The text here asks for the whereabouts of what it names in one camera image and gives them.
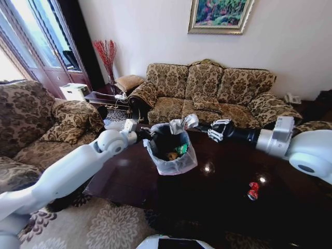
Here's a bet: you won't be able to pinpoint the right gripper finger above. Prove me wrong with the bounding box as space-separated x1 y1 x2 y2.
197 127 226 143
195 118 232 132

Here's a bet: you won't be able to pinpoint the dark grey trash bin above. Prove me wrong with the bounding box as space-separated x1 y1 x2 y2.
149 123 191 174

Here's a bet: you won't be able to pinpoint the silver wrapper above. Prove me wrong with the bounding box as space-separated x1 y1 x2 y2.
169 114 199 135

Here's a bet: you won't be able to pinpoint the translucent white bin bag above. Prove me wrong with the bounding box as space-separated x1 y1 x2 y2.
142 139 198 176

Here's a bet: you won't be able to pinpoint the small floral sofa pillow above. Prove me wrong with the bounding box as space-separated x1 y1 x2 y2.
192 95 223 113

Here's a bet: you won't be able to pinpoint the floral brown three-seat sofa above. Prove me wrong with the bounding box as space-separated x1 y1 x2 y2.
128 59 303 130

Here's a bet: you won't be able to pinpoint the brown woven square cushion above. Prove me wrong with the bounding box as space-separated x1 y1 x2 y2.
114 75 145 92

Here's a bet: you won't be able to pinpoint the dark wooden side table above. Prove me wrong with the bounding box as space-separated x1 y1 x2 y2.
84 82 130 110

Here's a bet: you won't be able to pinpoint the crushed red soda can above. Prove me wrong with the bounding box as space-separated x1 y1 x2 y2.
247 181 260 201

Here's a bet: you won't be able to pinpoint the clear glass vase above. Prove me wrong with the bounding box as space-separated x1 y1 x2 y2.
107 73 117 94

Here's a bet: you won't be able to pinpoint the white desk telephone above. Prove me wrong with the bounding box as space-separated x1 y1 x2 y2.
283 92 302 105

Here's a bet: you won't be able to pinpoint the floral armchair cushion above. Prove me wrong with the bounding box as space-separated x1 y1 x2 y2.
38 122 87 145

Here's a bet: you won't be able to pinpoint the white plastic box appliance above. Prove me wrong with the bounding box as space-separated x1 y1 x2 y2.
59 83 89 102

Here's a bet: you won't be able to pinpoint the red decorative branches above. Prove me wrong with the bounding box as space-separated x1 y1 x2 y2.
92 39 118 78

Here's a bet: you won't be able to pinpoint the beige floral floor rug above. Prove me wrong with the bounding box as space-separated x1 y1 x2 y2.
17 190 167 249

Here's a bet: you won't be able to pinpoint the white robot front shell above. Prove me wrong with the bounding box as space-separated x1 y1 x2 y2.
135 234 216 249

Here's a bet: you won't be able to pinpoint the gold framed landscape painting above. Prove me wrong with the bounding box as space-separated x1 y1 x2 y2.
187 0 256 35

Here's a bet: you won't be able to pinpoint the floral brown armchair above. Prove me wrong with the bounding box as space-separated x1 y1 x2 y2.
0 79 106 194

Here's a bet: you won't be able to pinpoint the glass door wooden cabinet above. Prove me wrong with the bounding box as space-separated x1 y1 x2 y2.
0 0 92 100

